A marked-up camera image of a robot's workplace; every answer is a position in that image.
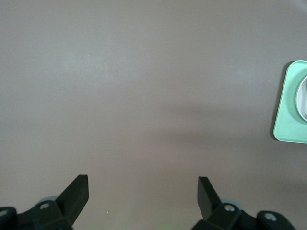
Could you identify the mint green rectangular tray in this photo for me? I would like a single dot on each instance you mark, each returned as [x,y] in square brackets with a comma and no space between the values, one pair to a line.
[287,119]

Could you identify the white round plate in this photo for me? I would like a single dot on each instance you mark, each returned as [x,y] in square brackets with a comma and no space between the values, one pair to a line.
[302,100]

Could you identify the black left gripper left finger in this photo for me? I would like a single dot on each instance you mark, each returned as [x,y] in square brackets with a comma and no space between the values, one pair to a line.
[72,203]

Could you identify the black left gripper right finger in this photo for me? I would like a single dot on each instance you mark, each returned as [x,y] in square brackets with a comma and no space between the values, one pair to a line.
[208,203]

